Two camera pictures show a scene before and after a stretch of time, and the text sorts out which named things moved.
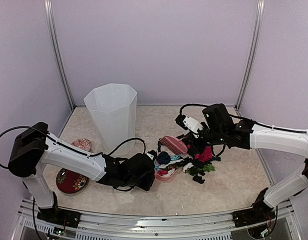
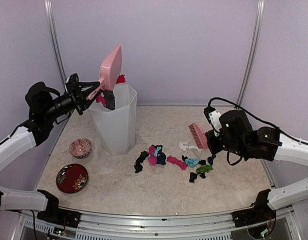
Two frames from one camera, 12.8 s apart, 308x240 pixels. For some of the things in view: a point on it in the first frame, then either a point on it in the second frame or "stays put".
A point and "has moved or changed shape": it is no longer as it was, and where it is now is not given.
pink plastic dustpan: [165, 178] to [111, 71]
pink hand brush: [173, 144] has moved or changed shape
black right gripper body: [199, 148] to [214, 148]
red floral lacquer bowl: [71, 183] stays put
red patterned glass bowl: [83, 143] stays put
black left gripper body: [146, 185] to [72, 91]
